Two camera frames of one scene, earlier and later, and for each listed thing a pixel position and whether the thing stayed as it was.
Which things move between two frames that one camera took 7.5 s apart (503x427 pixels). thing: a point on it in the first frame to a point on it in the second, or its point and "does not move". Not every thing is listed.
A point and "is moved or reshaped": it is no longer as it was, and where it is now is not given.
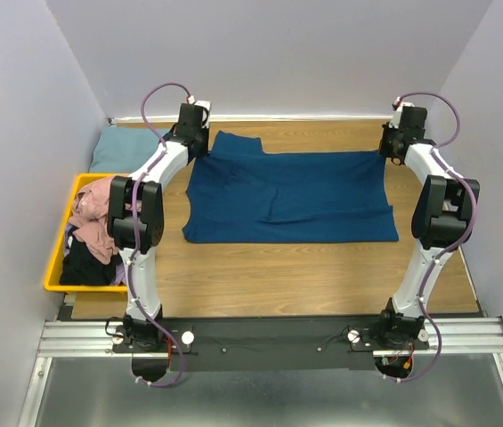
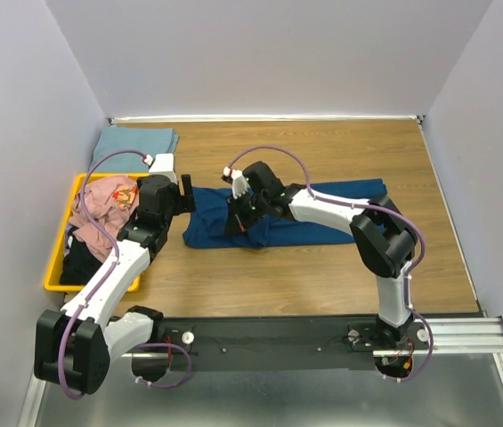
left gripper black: x=203 y=151 to x=186 y=204
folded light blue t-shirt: x=121 y=148 does not move
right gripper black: x=386 y=130 to x=236 y=222
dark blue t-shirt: x=240 y=193 is moved or reshaped
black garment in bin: x=78 y=267 does not move
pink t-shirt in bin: x=89 y=221 does not move
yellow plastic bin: x=52 y=271 does not move
